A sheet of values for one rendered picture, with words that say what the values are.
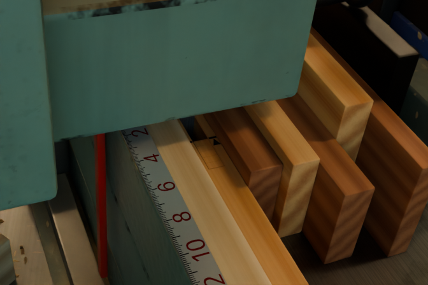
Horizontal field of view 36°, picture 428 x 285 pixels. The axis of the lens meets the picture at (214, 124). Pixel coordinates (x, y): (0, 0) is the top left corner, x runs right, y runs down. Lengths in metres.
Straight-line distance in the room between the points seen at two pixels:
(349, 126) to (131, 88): 0.12
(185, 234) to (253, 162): 0.06
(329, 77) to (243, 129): 0.05
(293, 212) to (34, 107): 0.16
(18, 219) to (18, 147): 0.25
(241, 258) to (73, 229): 0.21
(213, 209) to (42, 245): 0.21
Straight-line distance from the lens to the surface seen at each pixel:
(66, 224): 0.48
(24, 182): 0.28
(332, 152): 0.35
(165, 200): 0.30
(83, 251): 0.47
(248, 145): 0.35
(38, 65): 0.24
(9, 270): 0.46
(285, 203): 0.35
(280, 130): 0.35
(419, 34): 0.43
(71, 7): 0.28
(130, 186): 0.34
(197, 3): 0.29
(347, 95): 0.35
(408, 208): 0.35
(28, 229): 0.50
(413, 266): 0.38
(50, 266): 0.48
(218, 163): 0.35
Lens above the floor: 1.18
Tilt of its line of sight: 39 degrees down
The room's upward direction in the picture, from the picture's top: 7 degrees clockwise
